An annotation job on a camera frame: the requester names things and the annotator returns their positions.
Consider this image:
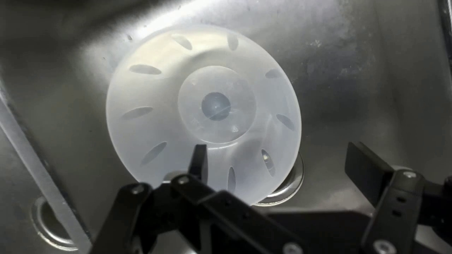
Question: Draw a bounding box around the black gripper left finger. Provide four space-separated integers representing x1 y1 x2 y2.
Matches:
88 144 302 254

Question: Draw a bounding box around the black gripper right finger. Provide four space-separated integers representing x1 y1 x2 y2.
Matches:
344 140 452 254

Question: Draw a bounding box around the clear frosted plastic bowl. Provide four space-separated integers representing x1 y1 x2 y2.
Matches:
104 24 303 206

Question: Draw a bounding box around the steel sink drain strainer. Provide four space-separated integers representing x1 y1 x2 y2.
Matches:
29 196 81 254
251 157 304 209

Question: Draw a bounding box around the stainless steel double sink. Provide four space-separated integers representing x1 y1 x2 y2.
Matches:
0 0 452 254

